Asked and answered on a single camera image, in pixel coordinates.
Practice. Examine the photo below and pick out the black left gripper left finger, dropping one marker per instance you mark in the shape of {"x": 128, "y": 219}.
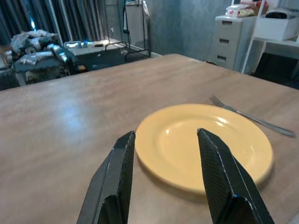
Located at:
{"x": 114, "y": 177}

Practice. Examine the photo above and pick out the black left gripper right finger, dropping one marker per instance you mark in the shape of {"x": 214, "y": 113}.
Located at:
{"x": 224, "y": 182}

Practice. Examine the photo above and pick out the yellow round plate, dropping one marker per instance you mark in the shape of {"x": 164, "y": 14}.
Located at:
{"x": 172, "y": 130}

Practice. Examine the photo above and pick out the silver metal fork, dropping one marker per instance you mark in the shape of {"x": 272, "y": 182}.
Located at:
{"x": 257, "y": 120}

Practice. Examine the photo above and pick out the grey low table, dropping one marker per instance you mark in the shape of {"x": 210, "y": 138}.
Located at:
{"x": 93, "y": 52}

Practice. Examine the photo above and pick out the black metal clothes rack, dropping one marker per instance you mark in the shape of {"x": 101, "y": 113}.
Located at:
{"x": 137, "y": 50}

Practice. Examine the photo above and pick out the white shelf unit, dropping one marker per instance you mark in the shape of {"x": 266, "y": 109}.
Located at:
{"x": 275, "y": 41}

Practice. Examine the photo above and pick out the white drawer cabinet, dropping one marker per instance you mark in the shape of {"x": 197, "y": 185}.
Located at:
{"x": 233, "y": 32}

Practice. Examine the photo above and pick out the pile of grey bundles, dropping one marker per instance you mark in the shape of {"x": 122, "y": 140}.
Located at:
{"x": 37, "y": 49}

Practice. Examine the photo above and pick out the white box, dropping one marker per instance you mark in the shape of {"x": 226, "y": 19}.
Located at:
{"x": 275, "y": 28}

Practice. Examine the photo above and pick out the white plastic packet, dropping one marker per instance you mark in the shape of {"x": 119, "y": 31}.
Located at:
{"x": 234, "y": 10}

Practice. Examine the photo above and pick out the dark curtains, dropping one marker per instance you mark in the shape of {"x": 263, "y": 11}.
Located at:
{"x": 46, "y": 16}

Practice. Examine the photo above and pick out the black and grey device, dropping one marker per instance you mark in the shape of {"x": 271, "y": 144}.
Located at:
{"x": 278, "y": 13}

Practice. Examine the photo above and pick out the colourful snack packets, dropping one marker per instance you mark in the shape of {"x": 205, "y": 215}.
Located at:
{"x": 253, "y": 7}

